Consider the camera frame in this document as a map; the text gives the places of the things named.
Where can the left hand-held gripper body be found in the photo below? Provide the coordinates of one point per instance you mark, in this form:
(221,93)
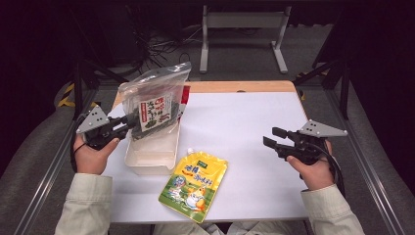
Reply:
(98,129)

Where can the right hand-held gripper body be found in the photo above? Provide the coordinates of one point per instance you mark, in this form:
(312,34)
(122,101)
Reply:
(306,143)

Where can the clear bag of dried seaweed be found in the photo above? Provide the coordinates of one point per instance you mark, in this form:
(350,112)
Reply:
(155,111)

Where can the white divided plastic box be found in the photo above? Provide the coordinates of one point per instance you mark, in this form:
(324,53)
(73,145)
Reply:
(153,158)

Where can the red white packet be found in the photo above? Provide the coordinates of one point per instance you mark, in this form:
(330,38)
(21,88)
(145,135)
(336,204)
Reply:
(186,94)

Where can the person's left hand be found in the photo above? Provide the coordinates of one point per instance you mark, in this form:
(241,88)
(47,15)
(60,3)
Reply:
(91,160)

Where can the person's right hand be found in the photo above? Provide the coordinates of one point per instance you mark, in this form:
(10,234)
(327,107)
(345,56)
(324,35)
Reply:
(313,174)

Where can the white table cover sheet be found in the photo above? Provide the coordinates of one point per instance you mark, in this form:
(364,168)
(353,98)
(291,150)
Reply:
(244,130)

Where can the yellow black floor tape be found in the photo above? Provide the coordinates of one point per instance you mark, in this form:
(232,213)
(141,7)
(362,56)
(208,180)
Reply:
(301,94)
(67,94)

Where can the black metal stand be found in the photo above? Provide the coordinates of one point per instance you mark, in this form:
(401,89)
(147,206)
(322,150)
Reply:
(78,84)
(342,84)

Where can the yellow green spouted pouch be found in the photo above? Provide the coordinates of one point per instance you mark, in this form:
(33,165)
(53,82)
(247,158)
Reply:
(194,186)

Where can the white metal stand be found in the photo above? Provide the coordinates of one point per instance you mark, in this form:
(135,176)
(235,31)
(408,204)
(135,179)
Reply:
(244,19)

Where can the aluminium frame rail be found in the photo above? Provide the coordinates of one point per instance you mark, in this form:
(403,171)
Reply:
(368,169)
(49,182)

